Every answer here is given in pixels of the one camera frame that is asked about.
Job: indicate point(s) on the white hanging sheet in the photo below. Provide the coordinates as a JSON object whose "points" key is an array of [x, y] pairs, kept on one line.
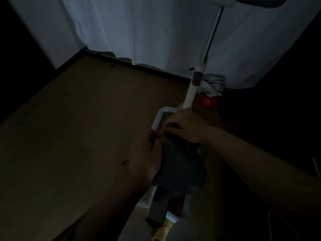
{"points": [[150, 27]]}

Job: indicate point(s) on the person's right hand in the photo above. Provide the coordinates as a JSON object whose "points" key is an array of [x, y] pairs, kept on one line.
{"points": [[193, 127]]}

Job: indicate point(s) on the pale yellow slipper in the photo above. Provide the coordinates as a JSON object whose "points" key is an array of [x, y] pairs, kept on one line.
{"points": [[163, 230]]}

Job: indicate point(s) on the person's left forearm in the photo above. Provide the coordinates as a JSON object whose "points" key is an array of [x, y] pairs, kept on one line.
{"points": [[105, 213]]}

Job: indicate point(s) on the person's white shorts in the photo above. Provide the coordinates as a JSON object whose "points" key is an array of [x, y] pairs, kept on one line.
{"points": [[135, 228]]}

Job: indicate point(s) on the white exercise bike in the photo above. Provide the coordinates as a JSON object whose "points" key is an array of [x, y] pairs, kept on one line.
{"points": [[190, 95]]}

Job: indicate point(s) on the person's right forearm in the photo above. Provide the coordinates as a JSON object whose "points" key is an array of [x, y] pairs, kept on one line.
{"points": [[270, 168]]}

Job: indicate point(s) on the grey cleaning cloth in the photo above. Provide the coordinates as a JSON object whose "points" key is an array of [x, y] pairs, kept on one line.
{"points": [[171, 125]]}

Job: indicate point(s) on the grey bike saddle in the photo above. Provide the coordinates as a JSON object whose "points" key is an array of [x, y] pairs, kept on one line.
{"points": [[180, 168]]}

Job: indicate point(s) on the person's left hand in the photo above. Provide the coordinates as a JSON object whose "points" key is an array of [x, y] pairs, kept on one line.
{"points": [[143, 163]]}

